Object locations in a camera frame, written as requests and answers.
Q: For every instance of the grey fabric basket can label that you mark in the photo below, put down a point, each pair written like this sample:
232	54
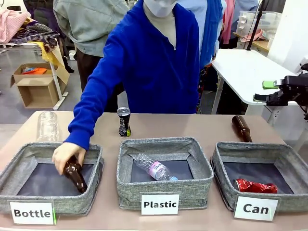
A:
293	204

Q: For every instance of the blue hanging garment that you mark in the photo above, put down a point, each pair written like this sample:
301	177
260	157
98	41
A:
211	31

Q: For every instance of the pink hanging garment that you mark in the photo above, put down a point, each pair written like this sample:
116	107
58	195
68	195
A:
228	21

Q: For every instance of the person's right hand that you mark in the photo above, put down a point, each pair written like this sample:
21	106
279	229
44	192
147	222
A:
67	151

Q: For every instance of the dark patterned cloth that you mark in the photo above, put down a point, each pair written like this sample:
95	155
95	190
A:
38	34

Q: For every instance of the white sign reading Bottle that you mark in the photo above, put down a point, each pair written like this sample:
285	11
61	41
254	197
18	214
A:
32	213

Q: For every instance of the clear plastic storage box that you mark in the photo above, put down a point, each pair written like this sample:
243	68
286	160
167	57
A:
269	21

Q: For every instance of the black drink can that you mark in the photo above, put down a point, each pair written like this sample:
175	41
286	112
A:
124	122

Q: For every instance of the white table leg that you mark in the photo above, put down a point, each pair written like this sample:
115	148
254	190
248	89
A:
57	89

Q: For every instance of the white table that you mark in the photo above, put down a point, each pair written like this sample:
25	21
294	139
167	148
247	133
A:
240	69

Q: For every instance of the white sign reading Plastic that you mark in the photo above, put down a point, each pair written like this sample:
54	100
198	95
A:
160	204

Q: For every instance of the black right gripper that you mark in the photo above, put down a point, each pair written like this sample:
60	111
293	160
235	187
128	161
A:
297	89

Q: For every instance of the grey fabric basket bottle label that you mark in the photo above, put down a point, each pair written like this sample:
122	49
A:
69	204

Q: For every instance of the pink checked cloth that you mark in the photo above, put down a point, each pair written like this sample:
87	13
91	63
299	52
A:
12	26

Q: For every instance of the person in blue hoodie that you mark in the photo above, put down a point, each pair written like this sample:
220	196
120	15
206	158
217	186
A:
154	72

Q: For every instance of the brown glass bottle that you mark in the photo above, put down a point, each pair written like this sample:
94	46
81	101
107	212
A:
240	127
77	178

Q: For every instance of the black pole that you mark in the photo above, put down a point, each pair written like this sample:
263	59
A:
256	26

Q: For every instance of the yellow cloth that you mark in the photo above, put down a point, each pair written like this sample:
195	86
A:
51	56

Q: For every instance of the white sign reading Can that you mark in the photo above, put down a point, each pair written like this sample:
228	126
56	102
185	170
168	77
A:
255	208

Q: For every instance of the wooden desk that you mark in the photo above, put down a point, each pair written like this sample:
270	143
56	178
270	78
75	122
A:
261	45

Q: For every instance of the grey fabric basket plastic label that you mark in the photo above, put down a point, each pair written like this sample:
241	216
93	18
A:
127	190

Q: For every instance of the crushed red can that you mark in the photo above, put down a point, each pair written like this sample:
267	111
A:
255	186

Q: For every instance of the open cardboard box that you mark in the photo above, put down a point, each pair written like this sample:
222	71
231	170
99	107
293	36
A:
38	91

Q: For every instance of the orange cloth item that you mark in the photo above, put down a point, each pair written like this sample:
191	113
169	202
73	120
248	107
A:
36	70

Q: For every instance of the crushed clear plastic bottle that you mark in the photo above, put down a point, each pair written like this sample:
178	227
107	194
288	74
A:
156	170

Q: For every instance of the person's right forearm blue sleeve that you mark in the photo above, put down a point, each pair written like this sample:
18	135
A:
89	108

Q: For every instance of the person in grey jacket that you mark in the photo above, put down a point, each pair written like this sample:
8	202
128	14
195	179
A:
89	24

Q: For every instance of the white face mask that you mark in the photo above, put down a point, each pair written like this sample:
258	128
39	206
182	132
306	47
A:
160	8

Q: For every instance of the pink cloth on desk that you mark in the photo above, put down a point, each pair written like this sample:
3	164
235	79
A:
255	36

